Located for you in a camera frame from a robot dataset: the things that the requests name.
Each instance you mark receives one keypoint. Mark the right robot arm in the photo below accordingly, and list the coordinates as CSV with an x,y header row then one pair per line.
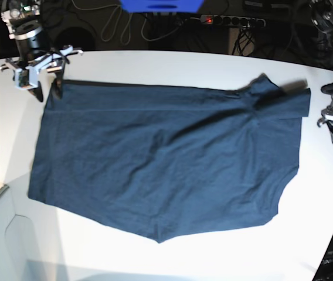
x,y
36,50

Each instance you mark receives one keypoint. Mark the dark blue t-shirt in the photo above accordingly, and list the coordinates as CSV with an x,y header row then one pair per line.
x,y
165,161

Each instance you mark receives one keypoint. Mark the blue plastic bin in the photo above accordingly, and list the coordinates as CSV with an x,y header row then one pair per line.
x,y
145,6

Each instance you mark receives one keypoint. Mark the black power strip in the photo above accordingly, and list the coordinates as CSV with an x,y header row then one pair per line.
x,y
231,21

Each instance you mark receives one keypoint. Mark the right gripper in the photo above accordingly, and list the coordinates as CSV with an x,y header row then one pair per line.
x,y
58,81

